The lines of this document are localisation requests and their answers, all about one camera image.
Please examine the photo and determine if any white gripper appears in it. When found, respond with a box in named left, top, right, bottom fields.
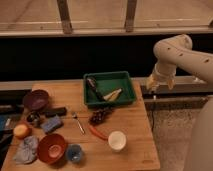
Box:
left=146, top=62, right=176, bottom=92

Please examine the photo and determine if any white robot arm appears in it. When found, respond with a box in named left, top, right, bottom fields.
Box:
left=146, top=34, right=213, bottom=171

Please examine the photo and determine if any purple bowl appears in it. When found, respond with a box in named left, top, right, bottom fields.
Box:
left=23, top=89, right=49, bottom=111

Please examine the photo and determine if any red bowl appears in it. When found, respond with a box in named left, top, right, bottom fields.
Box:
left=37, top=133, right=68, bottom=165

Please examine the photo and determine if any yellow corn cob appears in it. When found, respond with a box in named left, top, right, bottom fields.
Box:
left=104, top=88, right=122, bottom=101

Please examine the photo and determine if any green plastic tray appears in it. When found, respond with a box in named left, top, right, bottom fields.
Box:
left=83, top=71, right=136, bottom=108

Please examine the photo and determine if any dark red grapes bunch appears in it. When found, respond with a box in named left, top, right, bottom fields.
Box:
left=89, top=107, right=113, bottom=125

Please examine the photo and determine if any white cup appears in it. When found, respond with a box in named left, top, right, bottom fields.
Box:
left=108, top=131, right=127, bottom=152

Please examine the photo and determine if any metal spoon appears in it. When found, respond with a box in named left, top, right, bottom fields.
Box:
left=71, top=112, right=85, bottom=134

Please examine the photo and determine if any black rectangular block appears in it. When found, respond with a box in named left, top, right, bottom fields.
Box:
left=44, top=107, right=67, bottom=117

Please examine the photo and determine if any small blue cup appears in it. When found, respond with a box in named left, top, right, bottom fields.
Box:
left=65, top=144, right=83, bottom=163

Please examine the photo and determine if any blue sponge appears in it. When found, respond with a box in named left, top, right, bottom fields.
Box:
left=41, top=116, right=63, bottom=134

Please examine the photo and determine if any small dark metal cup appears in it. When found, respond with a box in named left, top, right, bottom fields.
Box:
left=26, top=112, right=41, bottom=128

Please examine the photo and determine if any orange fruit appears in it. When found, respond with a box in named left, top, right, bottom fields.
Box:
left=13, top=124, right=31, bottom=139

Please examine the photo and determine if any grey cloth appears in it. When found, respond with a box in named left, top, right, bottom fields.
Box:
left=13, top=136, right=39, bottom=164

